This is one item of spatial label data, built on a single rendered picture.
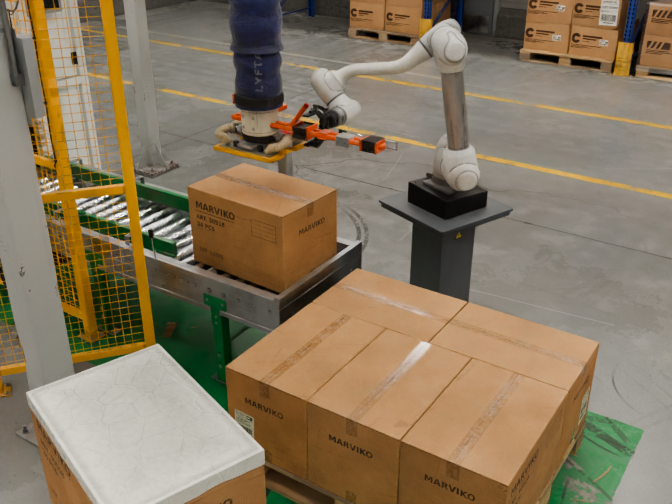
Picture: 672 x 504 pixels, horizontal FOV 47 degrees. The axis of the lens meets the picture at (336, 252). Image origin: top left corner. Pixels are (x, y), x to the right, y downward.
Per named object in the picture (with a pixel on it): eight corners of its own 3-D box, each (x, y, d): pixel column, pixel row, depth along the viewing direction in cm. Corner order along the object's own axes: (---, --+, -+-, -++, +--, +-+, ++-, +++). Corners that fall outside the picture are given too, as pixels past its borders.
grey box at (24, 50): (3, 110, 300) (-13, 32, 287) (15, 107, 304) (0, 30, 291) (36, 119, 291) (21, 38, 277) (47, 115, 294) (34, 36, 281)
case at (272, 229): (193, 260, 388) (186, 186, 370) (247, 232, 417) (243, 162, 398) (285, 295, 356) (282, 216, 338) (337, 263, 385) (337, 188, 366)
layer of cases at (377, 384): (230, 444, 325) (224, 366, 307) (356, 335, 400) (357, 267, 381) (496, 573, 267) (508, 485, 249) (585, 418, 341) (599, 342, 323)
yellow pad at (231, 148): (213, 150, 359) (212, 139, 357) (226, 144, 366) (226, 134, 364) (271, 164, 343) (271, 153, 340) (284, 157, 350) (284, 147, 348)
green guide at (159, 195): (43, 168, 500) (41, 155, 496) (57, 164, 508) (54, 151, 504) (233, 226, 422) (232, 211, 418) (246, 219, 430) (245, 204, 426)
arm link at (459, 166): (472, 176, 384) (485, 194, 365) (441, 183, 384) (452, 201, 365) (460, 21, 347) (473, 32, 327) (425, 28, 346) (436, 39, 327)
